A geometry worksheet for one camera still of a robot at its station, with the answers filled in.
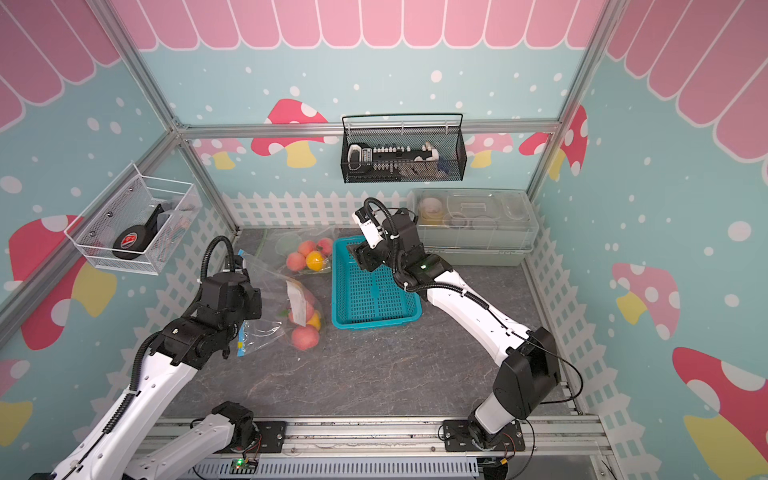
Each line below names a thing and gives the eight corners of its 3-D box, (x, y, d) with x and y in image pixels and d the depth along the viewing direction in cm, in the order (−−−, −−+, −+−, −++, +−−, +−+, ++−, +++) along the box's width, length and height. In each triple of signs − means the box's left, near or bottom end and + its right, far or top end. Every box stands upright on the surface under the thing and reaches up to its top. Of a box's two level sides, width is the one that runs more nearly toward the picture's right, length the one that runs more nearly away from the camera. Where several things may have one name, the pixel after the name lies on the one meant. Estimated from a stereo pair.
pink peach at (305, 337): (300, 356, 87) (293, 346, 81) (297, 340, 91) (291, 329, 84) (322, 349, 89) (316, 339, 83) (318, 333, 92) (313, 322, 86)
